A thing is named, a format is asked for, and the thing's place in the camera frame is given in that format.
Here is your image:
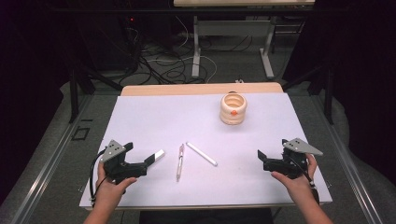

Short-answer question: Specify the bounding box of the white table mat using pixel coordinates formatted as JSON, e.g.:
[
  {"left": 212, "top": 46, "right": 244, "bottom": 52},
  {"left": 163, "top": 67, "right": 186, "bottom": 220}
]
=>
[{"left": 78, "top": 92, "right": 333, "bottom": 209}]

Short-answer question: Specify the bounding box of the aluminium floor rail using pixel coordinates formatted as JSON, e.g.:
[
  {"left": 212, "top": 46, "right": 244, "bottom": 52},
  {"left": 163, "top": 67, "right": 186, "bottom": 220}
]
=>
[
  {"left": 8, "top": 94, "right": 94, "bottom": 224},
  {"left": 311, "top": 94, "right": 385, "bottom": 224}
]

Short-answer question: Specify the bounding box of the black metal stand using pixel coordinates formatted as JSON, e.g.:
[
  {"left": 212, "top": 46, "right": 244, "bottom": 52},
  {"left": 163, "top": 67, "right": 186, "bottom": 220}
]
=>
[
  {"left": 281, "top": 63, "right": 335, "bottom": 125},
  {"left": 68, "top": 62, "right": 123, "bottom": 124}
]

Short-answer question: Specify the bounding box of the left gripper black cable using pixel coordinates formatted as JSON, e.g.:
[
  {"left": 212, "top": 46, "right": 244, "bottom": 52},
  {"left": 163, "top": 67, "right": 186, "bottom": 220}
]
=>
[{"left": 89, "top": 148, "right": 108, "bottom": 208}]

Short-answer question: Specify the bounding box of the cream ribbed pen holder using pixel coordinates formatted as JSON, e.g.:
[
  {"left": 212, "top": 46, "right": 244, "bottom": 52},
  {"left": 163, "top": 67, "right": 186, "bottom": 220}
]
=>
[{"left": 219, "top": 92, "right": 248, "bottom": 126}]

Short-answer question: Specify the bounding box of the person's left hand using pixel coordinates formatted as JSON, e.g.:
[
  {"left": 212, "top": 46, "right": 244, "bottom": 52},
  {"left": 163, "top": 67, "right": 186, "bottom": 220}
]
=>
[{"left": 95, "top": 161, "right": 138, "bottom": 203}]

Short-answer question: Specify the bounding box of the tangle of black floor cables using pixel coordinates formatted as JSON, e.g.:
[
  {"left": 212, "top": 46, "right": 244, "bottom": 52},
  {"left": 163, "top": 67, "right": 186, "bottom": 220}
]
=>
[{"left": 124, "top": 27, "right": 219, "bottom": 86}]

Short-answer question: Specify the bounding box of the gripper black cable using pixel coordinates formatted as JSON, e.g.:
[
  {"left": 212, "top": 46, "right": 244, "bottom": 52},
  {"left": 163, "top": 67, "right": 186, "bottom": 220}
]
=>
[
  {"left": 89, "top": 148, "right": 108, "bottom": 208},
  {"left": 288, "top": 154, "right": 320, "bottom": 205}
]

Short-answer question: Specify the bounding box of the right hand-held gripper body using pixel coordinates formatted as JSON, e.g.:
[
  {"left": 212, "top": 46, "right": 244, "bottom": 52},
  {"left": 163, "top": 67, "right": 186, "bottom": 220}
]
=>
[{"left": 262, "top": 137, "right": 324, "bottom": 180}]

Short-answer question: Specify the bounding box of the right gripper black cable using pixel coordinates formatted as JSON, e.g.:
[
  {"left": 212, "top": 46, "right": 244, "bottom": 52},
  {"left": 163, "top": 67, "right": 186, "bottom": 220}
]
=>
[{"left": 288, "top": 154, "right": 320, "bottom": 205}]

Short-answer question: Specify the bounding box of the dark computer tower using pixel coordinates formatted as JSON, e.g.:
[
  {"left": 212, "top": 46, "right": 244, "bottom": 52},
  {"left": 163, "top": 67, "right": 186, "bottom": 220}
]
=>
[{"left": 74, "top": 13, "right": 140, "bottom": 72}]

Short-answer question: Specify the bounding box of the white pen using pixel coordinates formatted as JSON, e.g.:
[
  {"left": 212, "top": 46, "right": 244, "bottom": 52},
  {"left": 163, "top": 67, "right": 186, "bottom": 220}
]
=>
[{"left": 185, "top": 141, "right": 219, "bottom": 167}]

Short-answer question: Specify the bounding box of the white floor cable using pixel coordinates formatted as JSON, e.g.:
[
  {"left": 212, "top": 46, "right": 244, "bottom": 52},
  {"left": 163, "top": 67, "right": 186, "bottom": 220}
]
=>
[{"left": 146, "top": 15, "right": 219, "bottom": 84}]

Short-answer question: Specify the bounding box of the white-framed desk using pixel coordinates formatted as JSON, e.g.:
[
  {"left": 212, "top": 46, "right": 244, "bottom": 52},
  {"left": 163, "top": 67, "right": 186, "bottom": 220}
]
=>
[{"left": 173, "top": 0, "right": 316, "bottom": 79}]

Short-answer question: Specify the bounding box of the light wooden table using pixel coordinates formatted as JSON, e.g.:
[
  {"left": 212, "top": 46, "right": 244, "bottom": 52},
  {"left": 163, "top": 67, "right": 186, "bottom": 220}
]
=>
[{"left": 78, "top": 82, "right": 333, "bottom": 211}]

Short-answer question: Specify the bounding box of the person's right hand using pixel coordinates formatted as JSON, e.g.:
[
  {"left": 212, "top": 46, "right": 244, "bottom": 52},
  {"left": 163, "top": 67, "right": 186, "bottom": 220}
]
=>
[{"left": 270, "top": 153, "right": 318, "bottom": 203}]

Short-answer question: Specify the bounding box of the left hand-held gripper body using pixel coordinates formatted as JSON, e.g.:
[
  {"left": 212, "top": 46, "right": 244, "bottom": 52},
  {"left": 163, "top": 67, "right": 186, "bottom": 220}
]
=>
[{"left": 100, "top": 139, "right": 148, "bottom": 185}]

